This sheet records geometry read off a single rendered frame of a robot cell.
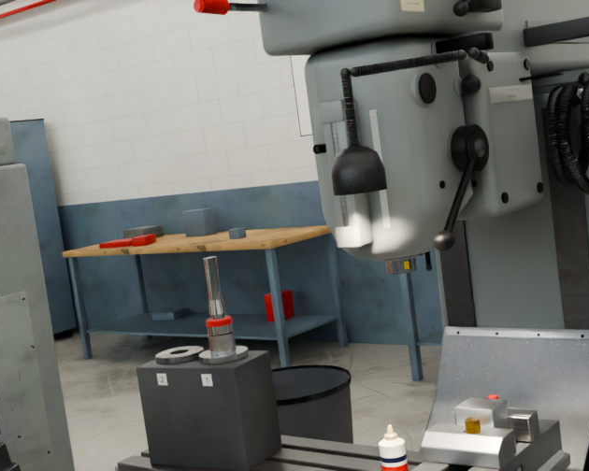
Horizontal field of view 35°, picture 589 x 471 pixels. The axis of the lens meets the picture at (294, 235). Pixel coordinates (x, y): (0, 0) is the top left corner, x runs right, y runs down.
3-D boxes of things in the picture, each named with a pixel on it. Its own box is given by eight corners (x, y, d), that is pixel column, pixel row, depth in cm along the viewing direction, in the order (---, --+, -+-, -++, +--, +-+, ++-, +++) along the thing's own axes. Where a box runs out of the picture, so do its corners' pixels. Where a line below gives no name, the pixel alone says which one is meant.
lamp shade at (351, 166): (326, 197, 125) (320, 150, 124) (343, 192, 131) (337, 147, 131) (379, 191, 122) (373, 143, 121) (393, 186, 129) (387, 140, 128)
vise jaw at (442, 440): (500, 469, 131) (496, 442, 131) (422, 461, 139) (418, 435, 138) (517, 455, 136) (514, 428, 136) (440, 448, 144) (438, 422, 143)
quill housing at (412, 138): (426, 261, 132) (398, 31, 129) (311, 264, 145) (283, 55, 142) (490, 238, 147) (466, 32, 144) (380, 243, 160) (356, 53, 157)
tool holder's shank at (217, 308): (231, 316, 170) (222, 255, 169) (217, 321, 168) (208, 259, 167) (219, 316, 173) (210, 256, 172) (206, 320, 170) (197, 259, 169)
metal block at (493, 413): (496, 449, 138) (492, 409, 137) (459, 446, 142) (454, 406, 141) (510, 437, 142) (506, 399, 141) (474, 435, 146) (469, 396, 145)
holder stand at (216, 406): (248, 472, 165) (232, 361, 163) (150, 464, 176) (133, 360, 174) (283, 448, 175) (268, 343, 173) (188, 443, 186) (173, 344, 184)
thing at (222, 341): (241, 349, 171) (237, 321, 171) (222, 355, 168) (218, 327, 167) (224, 348, 174) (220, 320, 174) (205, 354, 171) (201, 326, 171)
